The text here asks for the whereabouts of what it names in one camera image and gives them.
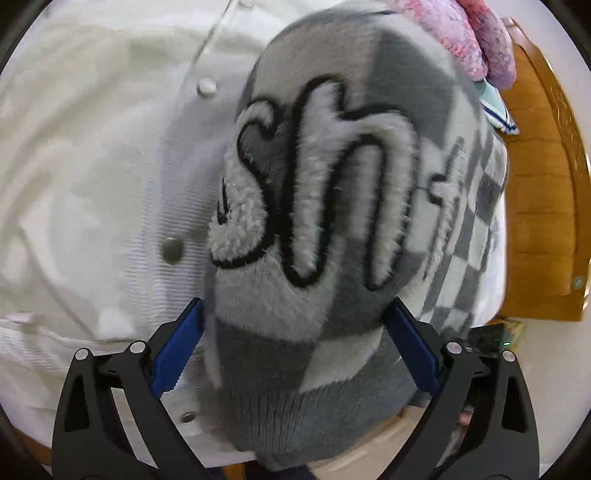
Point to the pink fluffy garment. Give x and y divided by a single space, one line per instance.
461 27

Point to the grey white checkered cardigan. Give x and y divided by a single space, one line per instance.
323 323

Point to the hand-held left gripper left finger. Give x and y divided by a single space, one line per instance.
178 350

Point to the printed bed sheet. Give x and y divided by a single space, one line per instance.
494 286

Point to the white snap-button jacket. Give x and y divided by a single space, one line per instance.
92 161

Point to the light blue striped cloth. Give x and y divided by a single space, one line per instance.
496 113

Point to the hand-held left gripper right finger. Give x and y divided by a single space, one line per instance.
413 348

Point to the wooden headboard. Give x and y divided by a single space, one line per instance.
540 207

